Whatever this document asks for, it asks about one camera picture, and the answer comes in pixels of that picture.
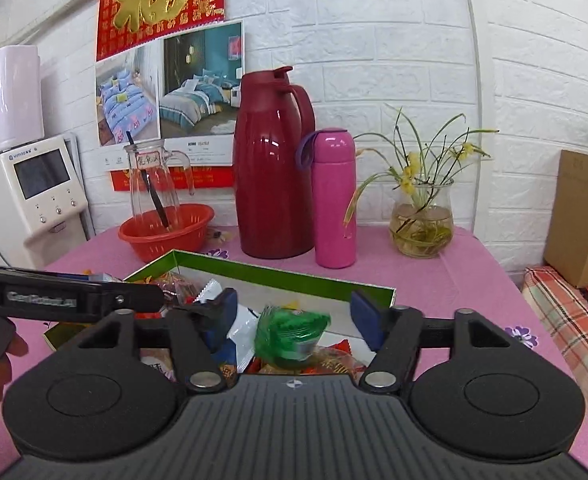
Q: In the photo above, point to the green candy packet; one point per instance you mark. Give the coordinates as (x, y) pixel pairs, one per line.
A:
(289, 332)

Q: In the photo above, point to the green yellow-flowered plant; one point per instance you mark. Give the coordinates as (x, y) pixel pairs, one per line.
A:
(413, 165)

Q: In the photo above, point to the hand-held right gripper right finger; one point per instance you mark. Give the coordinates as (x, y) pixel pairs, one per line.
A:
(366, 317)

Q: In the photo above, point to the plaid blanket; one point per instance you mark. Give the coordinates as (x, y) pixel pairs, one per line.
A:
(563, 320)

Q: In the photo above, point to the pink bottle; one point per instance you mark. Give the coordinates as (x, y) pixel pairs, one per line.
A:
(334, 200)

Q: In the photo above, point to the white dispenser with screen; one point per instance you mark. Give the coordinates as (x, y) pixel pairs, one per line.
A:
(24, 220)

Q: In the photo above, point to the white wall water purifier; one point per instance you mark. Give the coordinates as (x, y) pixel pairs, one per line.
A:
(9, 105)

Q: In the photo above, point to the small clear red packet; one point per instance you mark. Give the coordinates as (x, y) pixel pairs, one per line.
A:
(209, 291)

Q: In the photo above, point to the red snack packet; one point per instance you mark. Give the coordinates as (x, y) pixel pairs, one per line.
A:
(174, 285)

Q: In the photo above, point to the wall calendar poster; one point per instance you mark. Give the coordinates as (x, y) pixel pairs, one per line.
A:
(174, 60)

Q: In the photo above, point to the glass vase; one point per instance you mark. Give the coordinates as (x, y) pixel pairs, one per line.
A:
(421, 230)

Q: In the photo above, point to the red thermos jug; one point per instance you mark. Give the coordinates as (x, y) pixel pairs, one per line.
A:
(274, 170)

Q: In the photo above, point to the green cardboard box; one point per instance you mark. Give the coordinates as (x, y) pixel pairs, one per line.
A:
(294, 280)

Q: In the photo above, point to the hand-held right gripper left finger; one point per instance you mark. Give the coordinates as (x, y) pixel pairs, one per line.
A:
(229, 312)

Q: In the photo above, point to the pink snack packet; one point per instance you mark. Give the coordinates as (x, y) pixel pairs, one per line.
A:
(156, 364)

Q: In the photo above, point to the white silver snack packet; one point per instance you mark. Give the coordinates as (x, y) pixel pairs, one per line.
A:
(243, 327)

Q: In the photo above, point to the glass pitcher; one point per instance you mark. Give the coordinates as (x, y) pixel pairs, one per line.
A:
(149, 185)

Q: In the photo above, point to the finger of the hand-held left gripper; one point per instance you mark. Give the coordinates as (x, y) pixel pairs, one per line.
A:
(134, 299)
(106, 279)

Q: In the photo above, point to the red plastic basin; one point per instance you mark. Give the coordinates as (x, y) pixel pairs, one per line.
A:
(174, 242)

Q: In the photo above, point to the black stirrer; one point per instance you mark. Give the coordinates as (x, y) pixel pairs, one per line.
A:
(155, 195)

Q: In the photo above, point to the white wall pipe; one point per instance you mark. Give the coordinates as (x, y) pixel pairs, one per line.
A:
(476, 85)

